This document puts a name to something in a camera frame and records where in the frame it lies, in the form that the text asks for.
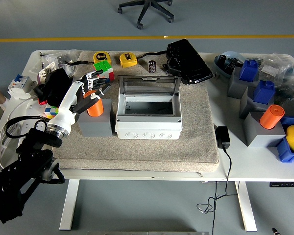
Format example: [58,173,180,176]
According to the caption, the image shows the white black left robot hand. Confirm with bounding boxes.
[47,69,111,135]

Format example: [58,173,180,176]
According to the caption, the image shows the orange cylinder battery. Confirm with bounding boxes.
[259,104,285,130]
[86,90,105,117]

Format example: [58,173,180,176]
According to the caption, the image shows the clear hinged box lid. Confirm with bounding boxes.
[117,75,181,98]

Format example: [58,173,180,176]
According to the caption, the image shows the white electrical junction box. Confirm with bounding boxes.
[114,94,183,141]

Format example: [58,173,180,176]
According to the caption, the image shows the small Rubik's cube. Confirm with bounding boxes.
[44,105,60,120]

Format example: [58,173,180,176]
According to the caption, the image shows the black rolled cloth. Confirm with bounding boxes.
[40,68,74,107]

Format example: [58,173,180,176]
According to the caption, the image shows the black plug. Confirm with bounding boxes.
[33,84,48,102]

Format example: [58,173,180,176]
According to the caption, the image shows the grey block with round hole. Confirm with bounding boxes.
[77,98,113,137]

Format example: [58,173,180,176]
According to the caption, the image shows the white table leg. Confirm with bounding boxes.
[234,181,258,233]
[59,179,80,231]

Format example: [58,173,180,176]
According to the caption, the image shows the purple white roll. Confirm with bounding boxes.
[37,69,49,85]

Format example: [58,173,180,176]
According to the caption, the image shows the white plug adapter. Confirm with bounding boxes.
[28,80,39,95]

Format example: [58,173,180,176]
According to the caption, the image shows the silver hinge plate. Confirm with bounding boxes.
[56,55,70,66]

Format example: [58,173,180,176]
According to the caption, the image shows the black table control panel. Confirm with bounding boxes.
[269,181,294,188]

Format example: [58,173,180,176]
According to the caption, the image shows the large Rubik's cube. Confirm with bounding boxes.
[93,60,115,83]

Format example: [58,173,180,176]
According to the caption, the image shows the white circuit breaker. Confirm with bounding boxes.
[6,73,31,99]

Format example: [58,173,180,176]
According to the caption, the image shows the yellow tape measure 5m label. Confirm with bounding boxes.
[93,51,111,67]

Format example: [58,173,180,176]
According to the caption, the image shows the yellow tape measure black window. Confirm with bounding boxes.
[119,52,138,69]

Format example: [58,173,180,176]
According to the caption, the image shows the blue plastic bin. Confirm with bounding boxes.
[275,117,294,163]

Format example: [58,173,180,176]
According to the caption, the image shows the grey-brown mat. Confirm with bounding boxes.
[50,50,220,173]

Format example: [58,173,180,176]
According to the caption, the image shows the grey holder block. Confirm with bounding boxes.
[243,112,287,148]
[239,86,276,120]
[226,66,259,100]

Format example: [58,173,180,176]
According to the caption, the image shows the black power adapter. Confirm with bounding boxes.
[215,126,231,149]

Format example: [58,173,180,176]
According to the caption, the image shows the black office chair base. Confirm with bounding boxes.
[117,0,174,30]

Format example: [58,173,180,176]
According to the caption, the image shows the large black case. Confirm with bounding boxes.
[166,38,214,86]

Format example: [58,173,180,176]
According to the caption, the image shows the blue plastic bottle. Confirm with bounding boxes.
[239,59,260,82]
[253,80,276,105]

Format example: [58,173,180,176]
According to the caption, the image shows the clear plastic bags of parts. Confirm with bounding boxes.
[256,53,294,118]

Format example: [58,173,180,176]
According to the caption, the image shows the light blue bowl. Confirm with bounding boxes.
[214,51,247,79]

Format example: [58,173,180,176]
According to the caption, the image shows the black wrist strap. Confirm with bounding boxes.
[63,60,95,66]
[136,50,168,61]

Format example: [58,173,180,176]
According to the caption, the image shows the black adapter cord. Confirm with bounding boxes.
[196,146,241,235]

